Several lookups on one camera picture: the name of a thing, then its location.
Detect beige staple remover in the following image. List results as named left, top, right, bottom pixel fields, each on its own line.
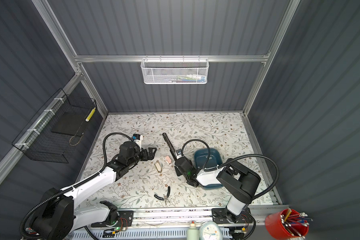
left=155, top=162, right=163, bottom=173

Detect black stapler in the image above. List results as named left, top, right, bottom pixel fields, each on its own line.
left=163, top=133, right=178, bottom=161

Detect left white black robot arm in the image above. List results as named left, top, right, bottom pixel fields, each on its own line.
left=20, top=142, right=157, bottom=240

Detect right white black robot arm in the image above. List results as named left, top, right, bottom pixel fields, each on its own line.
left=175, top=154, right=264, bottom=216

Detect teal plastic tray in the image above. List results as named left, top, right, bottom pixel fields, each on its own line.
left=194, top=148, right=223, bottom=190

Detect yellow marker in basket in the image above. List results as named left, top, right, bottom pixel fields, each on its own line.
left=85, top=107, right=96, bottom=122

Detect white glue bottle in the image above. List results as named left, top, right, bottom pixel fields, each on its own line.
left=187, top=221, right=200, bottom=240

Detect white desk clock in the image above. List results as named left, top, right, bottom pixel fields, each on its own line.
left=199, top=221, right=223, bottom=240

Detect black pad in basket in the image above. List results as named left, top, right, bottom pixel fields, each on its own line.
left=51, top=113, right=89, bottom=137

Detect red pencil cup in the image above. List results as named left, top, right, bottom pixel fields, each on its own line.
left=265, top=208, right=313, bottom=240

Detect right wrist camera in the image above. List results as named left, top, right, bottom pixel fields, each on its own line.
left=175, top=149, right=186, bottom=164

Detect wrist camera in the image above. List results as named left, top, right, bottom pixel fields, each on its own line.
left=175, top=149, right=186, bottom=164
left=133, top=134, right=144, bottom=149

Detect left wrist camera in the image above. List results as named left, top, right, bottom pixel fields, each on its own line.
left=133, top=134, right=144, bottom=149

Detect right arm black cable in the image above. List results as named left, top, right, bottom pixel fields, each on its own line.
left=181, top=138, right=280, bottom=200

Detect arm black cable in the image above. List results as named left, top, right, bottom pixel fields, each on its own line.
left=19, top=132, right=136, bottom=240
left=181, top=138, right=280, bottom=200

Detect black handled pliers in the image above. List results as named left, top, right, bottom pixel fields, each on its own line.
left=154, top=186, right=171, bottom=205

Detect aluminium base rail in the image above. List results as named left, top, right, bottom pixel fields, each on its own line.
left=52, top=206, right=289, bottom=232

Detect white wire mesh basket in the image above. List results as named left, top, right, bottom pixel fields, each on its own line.
left=141, top=59, right=210, bottom=85

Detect black wire basket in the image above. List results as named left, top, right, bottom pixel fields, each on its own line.
left=12, top=90, right=97, bottom=164

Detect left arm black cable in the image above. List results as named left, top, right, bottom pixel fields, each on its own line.
left=19, top=132, right=136, bottom=240

